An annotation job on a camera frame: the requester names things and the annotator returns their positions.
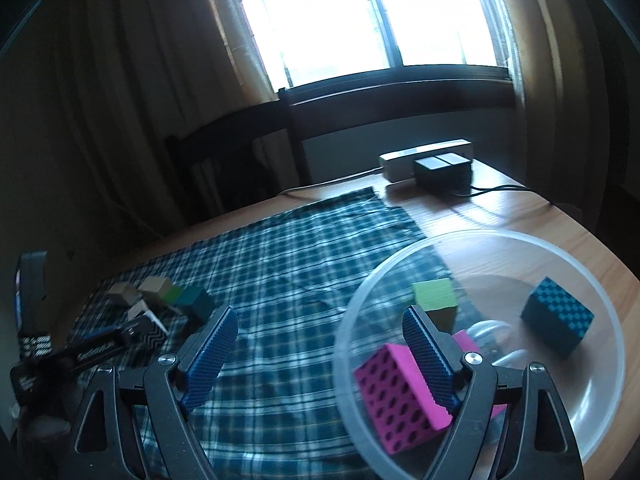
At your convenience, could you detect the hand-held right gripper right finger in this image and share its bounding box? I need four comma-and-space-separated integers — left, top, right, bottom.
402, 305, 586, 480

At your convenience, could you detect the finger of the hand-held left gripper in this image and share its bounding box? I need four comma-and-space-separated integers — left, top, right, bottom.
80, 326, 122, 342
117, 317, 157, 345

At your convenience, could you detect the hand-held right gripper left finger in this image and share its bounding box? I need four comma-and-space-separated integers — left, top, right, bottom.
75, 305, 240, 480

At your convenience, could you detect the black white zigzag block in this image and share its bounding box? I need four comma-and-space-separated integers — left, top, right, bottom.
141, 309, 171, 350

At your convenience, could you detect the plain pink cube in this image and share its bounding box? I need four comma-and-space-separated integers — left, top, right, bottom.
452, 330, 507, 422

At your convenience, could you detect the plain wooden cube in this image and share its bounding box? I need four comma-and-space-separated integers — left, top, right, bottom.
107, 282, 141, 307

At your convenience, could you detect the large plain wooden block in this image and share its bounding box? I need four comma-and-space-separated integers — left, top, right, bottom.
138, 276, 174, 309

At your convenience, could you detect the teal patterned cube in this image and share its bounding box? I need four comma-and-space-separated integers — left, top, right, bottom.
177, 287, 217, 322

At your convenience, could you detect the pink dotted block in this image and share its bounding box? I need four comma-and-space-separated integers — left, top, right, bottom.
353, 344, 454, 456

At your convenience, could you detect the green cube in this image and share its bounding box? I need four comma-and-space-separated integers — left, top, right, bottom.
412, 278, 459, 334

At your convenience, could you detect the clear plastic bowl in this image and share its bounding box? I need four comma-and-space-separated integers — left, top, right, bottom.
334, 230, 628, 480

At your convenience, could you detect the teal checkered block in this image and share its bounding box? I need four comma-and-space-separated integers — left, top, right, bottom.
520, 276, 595, 359

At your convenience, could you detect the blue plaid cloth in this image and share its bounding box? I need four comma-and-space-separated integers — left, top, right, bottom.
67, 186, 453, 480

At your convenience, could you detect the black power adapter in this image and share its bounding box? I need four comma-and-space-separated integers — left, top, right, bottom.
413, 152, 473, 195

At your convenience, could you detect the white power strip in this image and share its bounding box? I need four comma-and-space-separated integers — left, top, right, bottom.
378, 139, 474, 184

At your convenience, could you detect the dark wooden chair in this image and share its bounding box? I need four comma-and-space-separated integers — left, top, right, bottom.
164, 87, 313, 227

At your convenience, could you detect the beige curtain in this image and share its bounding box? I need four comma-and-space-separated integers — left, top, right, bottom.
480, 0, 603, 201
50, 0, 282, 241

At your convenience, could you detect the window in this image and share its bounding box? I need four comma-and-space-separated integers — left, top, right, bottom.
227, 0, 516, 92

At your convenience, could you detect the black cable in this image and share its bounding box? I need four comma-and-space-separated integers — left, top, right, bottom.
449, 184, 557, 207

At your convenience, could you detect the white power cable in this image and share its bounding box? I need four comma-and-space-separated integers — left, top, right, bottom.
279, 169, 387, 197

